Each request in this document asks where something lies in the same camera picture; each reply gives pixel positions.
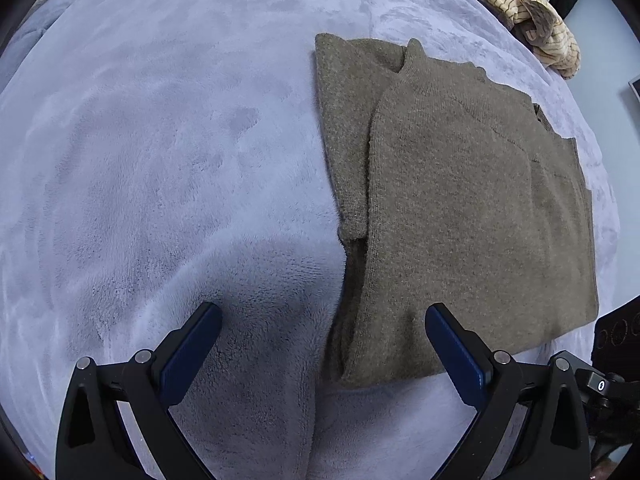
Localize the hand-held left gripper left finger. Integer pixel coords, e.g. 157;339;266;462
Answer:
56;301;223;480

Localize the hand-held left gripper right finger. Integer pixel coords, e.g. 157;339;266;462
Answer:
425;302;591;480

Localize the olive brown knit sweater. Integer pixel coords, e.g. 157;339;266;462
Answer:
314;33;600;389

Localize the lavender fleece blanket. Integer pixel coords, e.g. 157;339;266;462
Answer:
0;0;640;480

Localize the cream striped knit garment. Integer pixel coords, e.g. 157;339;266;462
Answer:
479;0;582;79

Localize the dark cloth with ring pattern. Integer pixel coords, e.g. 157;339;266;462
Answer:
592;309;640;367

